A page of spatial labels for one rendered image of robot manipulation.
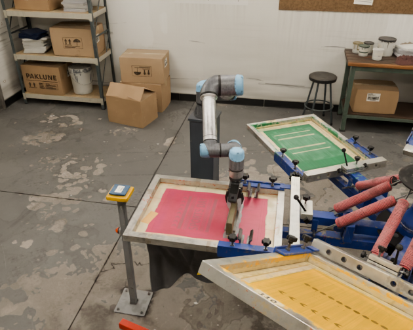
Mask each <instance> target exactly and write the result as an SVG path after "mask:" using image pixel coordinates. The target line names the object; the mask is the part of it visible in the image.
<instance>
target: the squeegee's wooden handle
mask: <svg viewBox="0 0 413 330"><path fill-rule="evenodd" d="M236 213H237V203H231V207H230V210H229V215H228V218H227V223H226V235H230V234H231V233H232V232H233V226H234V222H235V216H236Z"/></svg>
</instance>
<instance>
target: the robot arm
mask: <svg viewBox="0 0 413 330"><path fill-rule="evenodd" d="M243 94H244V82H243V76H242V75H239V74H238V75H213V76H211V77H209V78H208V79H207V80H203V81H200V82H198V83H197V85H196V106H195V110H194V116H195V117H196V118H198V119H202V120H203V143H201V144H200V156H201V157H202V158H218V157H221V158H222V157H229V169H228V172H229V179H230V182H229V188H228V189H227V190H228V191H226V195H225V199H226V203H227V206H228V208H229V209H230V207H231V203H237V211H239V210H240V209H241V206H242V204H243V200H244V194H243V192H242V191H243V181H241V180H242V179H243V171H244V169H243V168H244V157H245V152H244V150H243V149H242V147H241V144H240V143H239V142H238V141H237V140H234V139H233V140H231V141H229V142H228V143H218V141H217V124H216V101H226V100H230V101H233V100H236V99H237V96H242V95H243ZM241 182H242V183H241Z"/></svg>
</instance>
